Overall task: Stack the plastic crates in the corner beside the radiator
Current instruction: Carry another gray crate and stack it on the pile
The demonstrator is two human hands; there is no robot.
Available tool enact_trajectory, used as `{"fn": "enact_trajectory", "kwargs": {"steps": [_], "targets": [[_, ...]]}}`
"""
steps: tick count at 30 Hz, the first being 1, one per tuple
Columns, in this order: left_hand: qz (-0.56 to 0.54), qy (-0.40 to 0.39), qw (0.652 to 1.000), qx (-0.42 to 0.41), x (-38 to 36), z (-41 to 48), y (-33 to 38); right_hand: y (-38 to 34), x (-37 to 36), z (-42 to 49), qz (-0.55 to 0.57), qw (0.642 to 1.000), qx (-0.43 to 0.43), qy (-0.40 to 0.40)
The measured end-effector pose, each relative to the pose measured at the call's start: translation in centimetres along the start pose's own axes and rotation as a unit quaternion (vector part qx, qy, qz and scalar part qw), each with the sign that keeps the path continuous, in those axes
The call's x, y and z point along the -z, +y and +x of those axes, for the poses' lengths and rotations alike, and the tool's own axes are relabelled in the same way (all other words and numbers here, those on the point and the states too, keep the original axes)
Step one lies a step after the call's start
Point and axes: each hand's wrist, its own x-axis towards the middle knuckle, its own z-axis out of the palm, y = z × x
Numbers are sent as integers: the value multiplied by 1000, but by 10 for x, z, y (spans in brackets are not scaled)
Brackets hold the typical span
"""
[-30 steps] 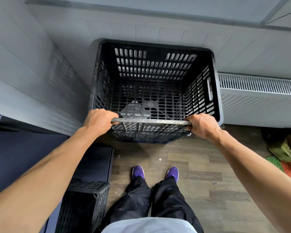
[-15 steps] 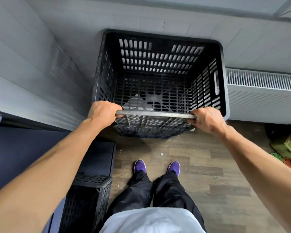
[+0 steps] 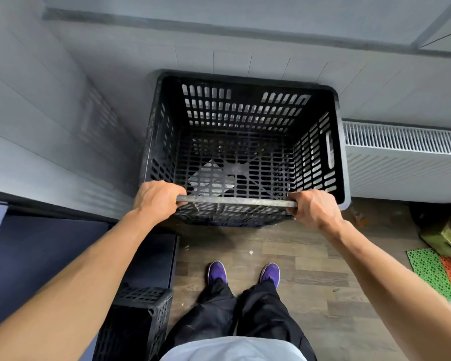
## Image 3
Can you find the person's right hand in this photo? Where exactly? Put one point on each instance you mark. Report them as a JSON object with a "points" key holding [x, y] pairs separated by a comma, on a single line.
{"points": [[317, 210]]}

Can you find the white torn paper sheet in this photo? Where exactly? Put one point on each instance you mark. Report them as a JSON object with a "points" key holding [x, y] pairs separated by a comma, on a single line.
{"points": [[214, 176]]}

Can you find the dark blue metal shelf unit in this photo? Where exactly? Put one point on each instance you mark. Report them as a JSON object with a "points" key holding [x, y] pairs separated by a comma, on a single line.
{"points": [[41, 259]]}

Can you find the green cardboard box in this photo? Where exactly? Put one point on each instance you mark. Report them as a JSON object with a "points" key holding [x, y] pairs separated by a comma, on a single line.
{"points": [[439, 236]]}

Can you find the orange clear packet white tag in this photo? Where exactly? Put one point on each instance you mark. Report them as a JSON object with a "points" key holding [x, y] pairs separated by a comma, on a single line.
{"points": [[360, 217]]}

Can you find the purple shoe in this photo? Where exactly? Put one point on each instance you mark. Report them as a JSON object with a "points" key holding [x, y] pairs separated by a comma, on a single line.
{"points": [[217, 272], [270, 273]]}

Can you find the person's right forearm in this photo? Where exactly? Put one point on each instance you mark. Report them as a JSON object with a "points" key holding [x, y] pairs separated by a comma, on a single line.
{"points": [[398, 297]]}

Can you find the purple right shoe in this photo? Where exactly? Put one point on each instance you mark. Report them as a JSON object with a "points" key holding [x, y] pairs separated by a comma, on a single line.
{"points": [[270, 273]]}

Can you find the window with grey frame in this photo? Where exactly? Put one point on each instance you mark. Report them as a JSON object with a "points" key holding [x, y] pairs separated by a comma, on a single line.
{"points": [[443, 22]]}

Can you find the person's left hand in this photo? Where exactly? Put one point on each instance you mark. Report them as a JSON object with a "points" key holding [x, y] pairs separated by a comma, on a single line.
{"points": [[158, 203]]}

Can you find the purple left shoe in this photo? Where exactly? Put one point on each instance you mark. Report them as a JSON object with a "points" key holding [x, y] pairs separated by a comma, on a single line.
{"points": [[217, 272]]}

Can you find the black trousers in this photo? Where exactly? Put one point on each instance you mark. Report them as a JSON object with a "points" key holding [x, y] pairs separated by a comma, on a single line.
{"points": [[263, 315]]}

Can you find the dark grey plastic crate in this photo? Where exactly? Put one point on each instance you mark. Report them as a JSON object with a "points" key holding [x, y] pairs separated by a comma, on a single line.
{"points": [[135, 323]]}

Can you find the black plastic crate rectangular slots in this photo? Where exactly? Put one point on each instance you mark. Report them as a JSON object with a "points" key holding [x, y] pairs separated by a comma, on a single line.
{"points": [[248, 84]]}

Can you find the person's left forearm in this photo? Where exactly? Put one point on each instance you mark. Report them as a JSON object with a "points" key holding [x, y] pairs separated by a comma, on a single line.
{"points": [[60, 304]]}

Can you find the white wall radiator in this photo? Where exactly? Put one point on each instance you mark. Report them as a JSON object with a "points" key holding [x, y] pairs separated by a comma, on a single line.
{"points": [[398, 169]]}

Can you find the orange green white floor mat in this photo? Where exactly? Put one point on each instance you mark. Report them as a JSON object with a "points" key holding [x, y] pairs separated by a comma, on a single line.
{"points": [[432, 270]]}

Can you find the grey shirt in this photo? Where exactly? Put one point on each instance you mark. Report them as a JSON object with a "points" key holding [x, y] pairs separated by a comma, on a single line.
{"points": [[229, 351]]}

